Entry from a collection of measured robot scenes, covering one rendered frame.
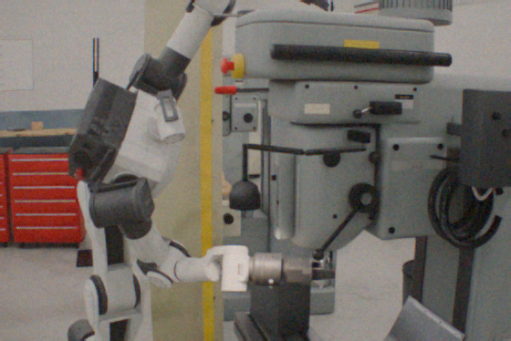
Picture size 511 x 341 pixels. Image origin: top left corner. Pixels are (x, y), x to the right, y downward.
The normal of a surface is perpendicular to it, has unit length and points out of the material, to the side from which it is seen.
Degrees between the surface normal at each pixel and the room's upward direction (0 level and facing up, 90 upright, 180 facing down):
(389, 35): 90
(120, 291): 81
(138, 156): 58
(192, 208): 90
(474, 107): 90
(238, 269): 66
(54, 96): 90
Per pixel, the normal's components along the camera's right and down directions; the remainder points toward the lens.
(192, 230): 0.26, 0.15
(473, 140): -0.97, 0.04
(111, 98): 0.50, -0.41
